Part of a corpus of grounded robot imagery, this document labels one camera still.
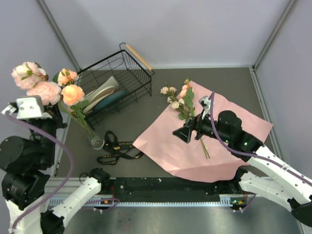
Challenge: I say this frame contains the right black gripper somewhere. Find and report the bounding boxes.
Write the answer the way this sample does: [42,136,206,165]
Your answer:
[173,109,231,143]

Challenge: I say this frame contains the pink wrapping paper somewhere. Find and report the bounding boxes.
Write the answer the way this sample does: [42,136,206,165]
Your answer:
[134,81,273,182]

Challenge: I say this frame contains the black ribbon gold lettering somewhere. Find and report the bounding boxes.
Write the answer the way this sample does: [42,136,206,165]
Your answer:
[97,131,144,166]

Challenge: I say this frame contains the peach rose flower stem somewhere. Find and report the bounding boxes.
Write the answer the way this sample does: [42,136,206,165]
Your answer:
[53,68,97,144]

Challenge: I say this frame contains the pale pink peony stem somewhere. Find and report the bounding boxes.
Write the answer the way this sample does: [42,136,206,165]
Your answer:
[11,62,61,106]

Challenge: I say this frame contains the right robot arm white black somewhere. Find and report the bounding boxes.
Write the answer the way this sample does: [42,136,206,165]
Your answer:
[173,111,312,227]

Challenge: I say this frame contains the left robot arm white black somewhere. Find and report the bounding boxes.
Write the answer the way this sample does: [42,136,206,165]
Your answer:
[0,102,111,234]

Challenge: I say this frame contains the clear glass vase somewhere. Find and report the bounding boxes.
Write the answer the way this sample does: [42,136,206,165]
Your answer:
[90,136,105,150]

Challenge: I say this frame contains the small pink rose sprig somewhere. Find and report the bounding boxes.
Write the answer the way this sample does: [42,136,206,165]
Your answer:
[160,86,192,122]

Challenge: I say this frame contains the eucalyptus pink flower sprig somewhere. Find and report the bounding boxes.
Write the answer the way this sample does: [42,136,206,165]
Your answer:
[180,79,210,159]

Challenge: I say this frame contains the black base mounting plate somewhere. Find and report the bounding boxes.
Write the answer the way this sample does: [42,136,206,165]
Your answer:
[111,177,237,195]

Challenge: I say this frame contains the dark teal plate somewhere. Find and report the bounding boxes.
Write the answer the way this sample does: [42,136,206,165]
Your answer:
[93,90,129,111]

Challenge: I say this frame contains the white plate in basket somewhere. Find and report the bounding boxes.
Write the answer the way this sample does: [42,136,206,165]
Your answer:
[84,76,119,104]

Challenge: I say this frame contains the cream plate in basket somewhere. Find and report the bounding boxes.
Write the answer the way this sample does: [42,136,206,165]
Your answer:
[82,86,115,114]

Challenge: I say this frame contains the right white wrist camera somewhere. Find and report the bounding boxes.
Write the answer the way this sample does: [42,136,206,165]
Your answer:
[198,96,214,119]

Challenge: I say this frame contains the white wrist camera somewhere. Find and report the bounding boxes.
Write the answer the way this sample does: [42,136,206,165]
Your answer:
[198,96,214,119]
[1,96,52,120]

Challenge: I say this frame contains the grey slotted cable duct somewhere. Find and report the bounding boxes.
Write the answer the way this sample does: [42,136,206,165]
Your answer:
[48,195,247,208]

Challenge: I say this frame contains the black wire basket wooden handles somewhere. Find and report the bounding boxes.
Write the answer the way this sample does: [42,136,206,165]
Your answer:
[78,42,155,128]

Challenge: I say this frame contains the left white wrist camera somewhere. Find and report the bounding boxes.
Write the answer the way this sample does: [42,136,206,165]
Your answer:
[1,96,52,120]

